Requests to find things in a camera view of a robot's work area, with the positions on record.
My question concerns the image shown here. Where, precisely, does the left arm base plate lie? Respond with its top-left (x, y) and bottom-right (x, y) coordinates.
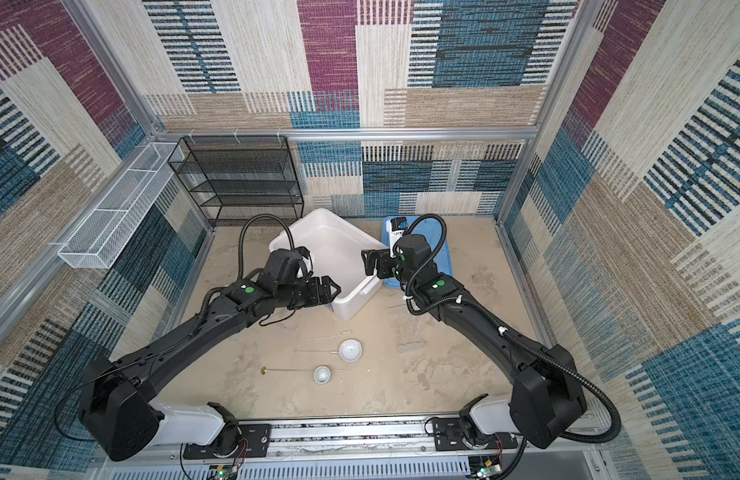
top-left (182, 424), bottom-right (272, 460)

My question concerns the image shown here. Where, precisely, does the white plastic storage bin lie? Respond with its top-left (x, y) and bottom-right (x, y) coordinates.
top-left (290, 208), bottom-right (389, 321)

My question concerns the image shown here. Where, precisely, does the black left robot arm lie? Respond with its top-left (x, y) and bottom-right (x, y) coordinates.
top-left (70, 229), bottom-right (341, 461)

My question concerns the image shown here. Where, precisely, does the blue plastic bin lid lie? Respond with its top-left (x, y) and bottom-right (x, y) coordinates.
top-left (381, 215), bottom-right (453, 290)

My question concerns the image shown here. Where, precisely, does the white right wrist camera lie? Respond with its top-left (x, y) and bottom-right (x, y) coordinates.
top-left (386, 216), bottom-right (408, 246)

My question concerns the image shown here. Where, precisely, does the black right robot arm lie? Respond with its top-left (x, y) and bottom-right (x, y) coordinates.
top-left (361, 215), bottom-right (622, 448)

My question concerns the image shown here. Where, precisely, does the large white porcelain dish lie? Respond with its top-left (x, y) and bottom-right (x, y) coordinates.
top-left (338, 339), bottom-right (363, 363)

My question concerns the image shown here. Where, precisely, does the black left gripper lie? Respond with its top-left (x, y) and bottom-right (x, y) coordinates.
top-left (275, 274), bottom-right (341, 310)

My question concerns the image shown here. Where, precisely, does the white wire mesh basket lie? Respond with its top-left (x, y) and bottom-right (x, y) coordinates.
top-left (58, 142), bottom-right (175, 269)

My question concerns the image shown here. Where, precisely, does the clear plastic pipette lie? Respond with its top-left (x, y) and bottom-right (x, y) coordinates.
top-left (312, 330), bottom-right (352, 340)

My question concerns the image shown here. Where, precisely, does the small white porcelain dish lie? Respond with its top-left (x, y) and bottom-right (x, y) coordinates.
top-left (313, 365), bottom-right (332, 385)

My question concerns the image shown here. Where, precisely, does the clear glass stirring rod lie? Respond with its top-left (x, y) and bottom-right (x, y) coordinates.
top-left (294, 349), bottom-right (339, 355)

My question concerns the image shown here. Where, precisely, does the black wire mesh shelf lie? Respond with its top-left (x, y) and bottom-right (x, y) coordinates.
top-left (168, 135), bottom-right (305, 227)

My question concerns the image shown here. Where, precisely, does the aluminium mounting rail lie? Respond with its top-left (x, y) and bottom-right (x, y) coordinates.
top-left (87, 413), bottom-right (611, 480)

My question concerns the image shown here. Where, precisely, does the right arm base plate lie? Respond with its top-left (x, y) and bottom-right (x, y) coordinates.
top-left (424, 416), bottom-right (519, 451)

